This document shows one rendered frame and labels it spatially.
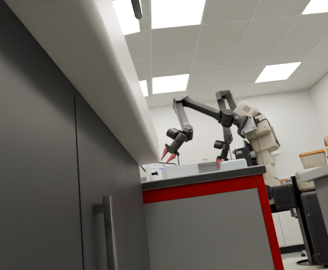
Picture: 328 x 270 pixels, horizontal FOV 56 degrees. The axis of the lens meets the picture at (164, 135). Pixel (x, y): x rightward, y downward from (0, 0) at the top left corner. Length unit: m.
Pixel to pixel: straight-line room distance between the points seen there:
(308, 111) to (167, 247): 5.71
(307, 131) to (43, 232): 6.24
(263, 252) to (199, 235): 0.21
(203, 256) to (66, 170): 0.80
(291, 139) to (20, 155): 6.07
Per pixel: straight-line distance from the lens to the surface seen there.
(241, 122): 2.06
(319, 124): 6.58
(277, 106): 6.39
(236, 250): 1.11
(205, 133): 5.44
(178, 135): 1.89
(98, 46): 0.37
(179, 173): 1.16
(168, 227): 1.10
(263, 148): 2.20
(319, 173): 1.53
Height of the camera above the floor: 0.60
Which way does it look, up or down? 17 degrees up
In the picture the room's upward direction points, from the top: 8 degrees counter-clockwise
